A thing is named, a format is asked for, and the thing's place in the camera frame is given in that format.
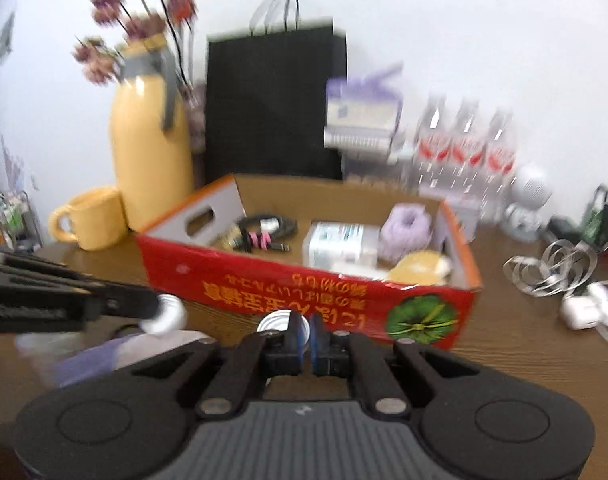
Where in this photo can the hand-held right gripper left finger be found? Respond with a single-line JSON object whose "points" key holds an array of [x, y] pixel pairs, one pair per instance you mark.
{"points": [[299, 332]]}

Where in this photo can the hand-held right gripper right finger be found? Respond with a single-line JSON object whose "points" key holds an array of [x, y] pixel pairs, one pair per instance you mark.
{"points": [[318, 335]]}

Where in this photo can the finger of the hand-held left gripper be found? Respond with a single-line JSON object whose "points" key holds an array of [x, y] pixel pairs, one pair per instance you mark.
{"points": [[28, 262], [121, 302]]}

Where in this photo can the clear plastic container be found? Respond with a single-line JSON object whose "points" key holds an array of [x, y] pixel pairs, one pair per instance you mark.
{"points": [[279, 322]]}

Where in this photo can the white round object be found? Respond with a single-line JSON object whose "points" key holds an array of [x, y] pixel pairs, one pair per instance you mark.
{"points": [[164, 315]]}

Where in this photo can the red cardboard box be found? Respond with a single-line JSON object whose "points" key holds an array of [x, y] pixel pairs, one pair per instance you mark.
{"points": [[284, 280]]}

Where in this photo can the purple cloth pouch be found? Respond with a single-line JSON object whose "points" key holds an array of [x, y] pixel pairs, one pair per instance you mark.
{"points": [[98, 360]]}

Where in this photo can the white and yellow plush toy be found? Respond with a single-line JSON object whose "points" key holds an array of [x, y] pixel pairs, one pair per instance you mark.
{"points": [[419, 265]]}

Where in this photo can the purple scrunchie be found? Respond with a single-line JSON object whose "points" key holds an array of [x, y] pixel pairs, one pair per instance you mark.
{"points": [[406, 232]]}

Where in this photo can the yellow mug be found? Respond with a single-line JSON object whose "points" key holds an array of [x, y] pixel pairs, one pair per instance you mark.
{"points": [[96, 220]]}

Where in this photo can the yellow thermos jug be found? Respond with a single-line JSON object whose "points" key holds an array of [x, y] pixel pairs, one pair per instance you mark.
{"points": [[148, 160]]}

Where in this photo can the clear snack container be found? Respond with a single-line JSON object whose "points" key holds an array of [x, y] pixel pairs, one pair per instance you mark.
{"points": [[376, 167]]}

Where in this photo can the white flat box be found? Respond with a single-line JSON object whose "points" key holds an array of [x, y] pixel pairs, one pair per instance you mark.
{"points": [[359, 139]]}

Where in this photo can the water bottle red label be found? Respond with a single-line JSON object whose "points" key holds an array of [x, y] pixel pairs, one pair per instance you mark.
{"points": [[499, 160], [466, 155], [432, 150]]}

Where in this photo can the black paper bag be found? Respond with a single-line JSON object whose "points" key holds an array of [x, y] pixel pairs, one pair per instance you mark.
{"points": [[274, 110]]}

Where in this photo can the purple tissue pack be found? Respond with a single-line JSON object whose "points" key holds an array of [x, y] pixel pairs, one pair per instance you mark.
{"points": [[364, 97]]}

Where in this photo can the white robot toy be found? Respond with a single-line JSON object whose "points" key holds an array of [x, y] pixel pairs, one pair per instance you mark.
{"points": [[529, 195]]}

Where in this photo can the dried pink flowers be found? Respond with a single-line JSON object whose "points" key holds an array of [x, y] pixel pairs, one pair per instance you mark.
{"points": [[133, 25]]}

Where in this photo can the black power adapter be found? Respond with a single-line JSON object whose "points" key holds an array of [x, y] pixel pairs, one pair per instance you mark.
{"points": [[564, 230]]}

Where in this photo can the dark green bottle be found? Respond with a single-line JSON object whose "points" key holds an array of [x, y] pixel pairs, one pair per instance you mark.
{"points": [[595, 220]]}

